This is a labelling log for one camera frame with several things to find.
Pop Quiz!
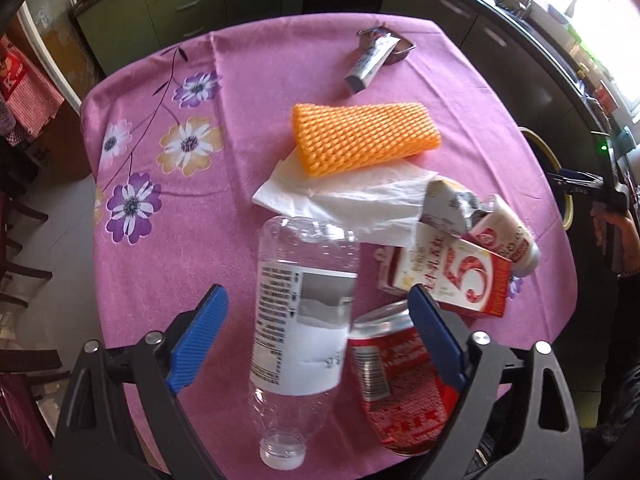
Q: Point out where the pink floral tablecloth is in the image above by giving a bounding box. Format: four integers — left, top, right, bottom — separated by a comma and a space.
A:
80, 12, 578, 480

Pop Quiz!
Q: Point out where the clear plastic bottle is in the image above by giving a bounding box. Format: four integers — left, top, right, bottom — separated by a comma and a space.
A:
248, 215, 362, 471

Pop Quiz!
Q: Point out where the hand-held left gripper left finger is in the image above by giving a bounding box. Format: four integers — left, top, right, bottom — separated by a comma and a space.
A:
52, 284, 231, 480

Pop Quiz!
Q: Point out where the white and blue tube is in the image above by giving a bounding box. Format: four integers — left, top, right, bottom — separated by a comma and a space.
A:
344, 34, 401, 93

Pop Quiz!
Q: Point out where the white bottle with red label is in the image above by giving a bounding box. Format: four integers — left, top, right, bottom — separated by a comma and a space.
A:
467, 194, 542, 277

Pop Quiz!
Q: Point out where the green drawer cabinet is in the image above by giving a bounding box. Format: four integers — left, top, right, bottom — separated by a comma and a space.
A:
75, 0, 283, 77

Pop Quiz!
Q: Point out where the red and white carton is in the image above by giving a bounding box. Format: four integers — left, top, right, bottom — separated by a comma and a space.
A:
376, 222, 513, 320

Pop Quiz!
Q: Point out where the person's right hand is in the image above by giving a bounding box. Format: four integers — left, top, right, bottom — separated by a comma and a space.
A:
591, 209, 640, 277

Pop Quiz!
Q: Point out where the orange foam net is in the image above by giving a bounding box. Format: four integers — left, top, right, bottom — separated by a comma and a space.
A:
292, 101, 443, 179

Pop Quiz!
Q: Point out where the red checked cloth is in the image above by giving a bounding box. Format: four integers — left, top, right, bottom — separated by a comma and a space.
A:
0, 37, 66, 146

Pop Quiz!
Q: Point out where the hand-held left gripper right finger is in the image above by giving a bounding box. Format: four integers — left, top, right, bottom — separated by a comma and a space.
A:
407, 282, 586, 480

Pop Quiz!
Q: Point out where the maroon chair seat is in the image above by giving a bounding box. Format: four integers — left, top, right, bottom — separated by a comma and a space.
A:
0, 367, 58, 480

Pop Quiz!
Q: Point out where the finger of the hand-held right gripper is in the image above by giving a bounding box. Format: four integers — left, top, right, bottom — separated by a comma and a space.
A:
547, 169, 608, 201

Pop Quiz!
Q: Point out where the black countertop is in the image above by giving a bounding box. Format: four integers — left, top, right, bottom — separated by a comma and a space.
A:
395, 0, 640, 161

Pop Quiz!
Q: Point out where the red drink can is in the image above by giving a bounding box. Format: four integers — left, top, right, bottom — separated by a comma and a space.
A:
347, 300, 461, 457

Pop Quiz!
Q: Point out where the dark wooden chair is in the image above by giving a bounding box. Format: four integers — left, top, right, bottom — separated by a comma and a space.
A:
0, 175, 57, 321

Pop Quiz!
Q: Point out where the orange and white door frame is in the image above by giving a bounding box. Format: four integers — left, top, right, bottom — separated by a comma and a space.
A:
19, 0, 86, 116

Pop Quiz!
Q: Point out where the dark metal tin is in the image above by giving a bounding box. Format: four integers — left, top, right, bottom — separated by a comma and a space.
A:
356, 26, 417, 66

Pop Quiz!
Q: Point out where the yellow-rimmed bin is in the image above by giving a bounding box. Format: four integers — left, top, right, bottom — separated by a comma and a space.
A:
517, 126, 576, 231

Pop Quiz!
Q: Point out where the white paper napkin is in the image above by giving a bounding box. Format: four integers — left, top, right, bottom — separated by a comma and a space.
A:
251, 152, 326, 211
305, 160, 441, 248

